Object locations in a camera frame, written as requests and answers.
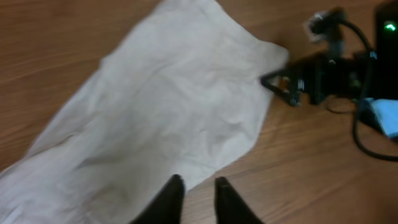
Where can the beige cotton shorts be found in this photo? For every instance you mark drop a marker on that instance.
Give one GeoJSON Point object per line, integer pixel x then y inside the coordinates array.
{"type": "Point", "coordinates": [180, 95]}

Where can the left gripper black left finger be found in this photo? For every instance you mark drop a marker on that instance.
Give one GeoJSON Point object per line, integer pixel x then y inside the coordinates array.
{"type": "Point", "coordinates": [166, 207]}

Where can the light blue t-shirt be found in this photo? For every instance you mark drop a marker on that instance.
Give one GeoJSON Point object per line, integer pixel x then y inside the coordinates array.
{"type": "Point", "coordinates": [381, 115]}

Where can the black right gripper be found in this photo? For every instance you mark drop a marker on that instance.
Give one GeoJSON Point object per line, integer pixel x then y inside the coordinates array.
{"type": "Point", "coordinates": [319, 77]}

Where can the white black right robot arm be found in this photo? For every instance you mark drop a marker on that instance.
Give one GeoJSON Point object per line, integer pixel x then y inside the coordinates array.
{"type": "Point", "coordinates": [371, 72]}

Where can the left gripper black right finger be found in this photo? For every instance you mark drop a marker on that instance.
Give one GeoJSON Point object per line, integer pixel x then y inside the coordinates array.
{"type": "Point", "coordinates": [230, 208]}

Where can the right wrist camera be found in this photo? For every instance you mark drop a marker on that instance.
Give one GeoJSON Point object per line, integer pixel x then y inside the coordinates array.
{"type": "Point", "coordinates": [324, 25]}

